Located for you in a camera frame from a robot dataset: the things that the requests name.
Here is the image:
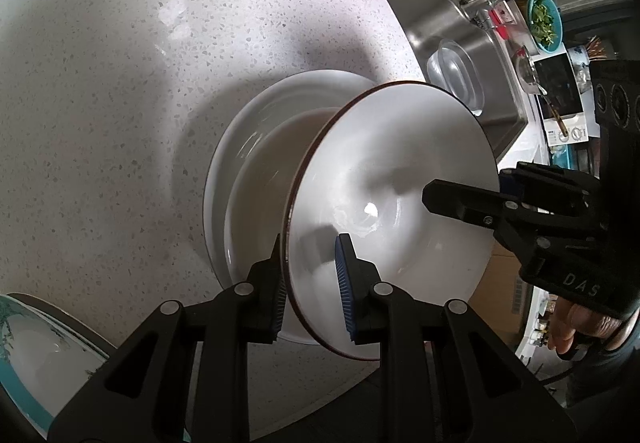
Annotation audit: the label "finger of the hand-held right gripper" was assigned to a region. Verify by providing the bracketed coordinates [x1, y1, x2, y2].
[421, 179, 607, 275]
[499, 162, 602, 210]

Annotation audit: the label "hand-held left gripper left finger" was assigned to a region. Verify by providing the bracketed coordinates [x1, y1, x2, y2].
[47, 233, 290, 443]

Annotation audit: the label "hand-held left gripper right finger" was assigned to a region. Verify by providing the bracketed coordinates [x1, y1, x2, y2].
[334, 233, 581, 443]

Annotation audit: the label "plain white bowl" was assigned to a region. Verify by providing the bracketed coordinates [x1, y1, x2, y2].
[202, 70, 381, 346]

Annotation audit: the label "floral white bowl brown rim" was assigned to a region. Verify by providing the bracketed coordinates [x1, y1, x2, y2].
[281, 82, 502, 363]

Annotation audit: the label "small teal floral plate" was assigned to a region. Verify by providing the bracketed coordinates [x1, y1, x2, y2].
[0, 293, 112, 433]

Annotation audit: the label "person's right hand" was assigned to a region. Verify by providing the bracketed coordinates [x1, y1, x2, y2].
[547, 293, 632, 362]

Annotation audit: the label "black induction cooker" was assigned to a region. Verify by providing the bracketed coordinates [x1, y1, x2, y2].
[534, 57, 602, 124]

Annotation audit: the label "cardboard box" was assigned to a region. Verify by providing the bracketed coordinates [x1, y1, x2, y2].
[479, 242, 537, 345]

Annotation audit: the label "chopsticks in holder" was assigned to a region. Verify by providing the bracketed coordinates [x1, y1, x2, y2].
[581, 35, 610, 62]

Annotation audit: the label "clear plastic container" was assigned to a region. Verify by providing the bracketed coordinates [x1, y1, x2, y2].
[426, 38, 487, 112]

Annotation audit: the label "teal colander with greens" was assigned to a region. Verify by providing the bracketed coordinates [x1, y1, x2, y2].
[527, 0, 566, 54]

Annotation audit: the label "stainless steel sink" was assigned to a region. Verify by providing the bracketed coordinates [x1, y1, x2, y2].
[379, 0, 531, 160]

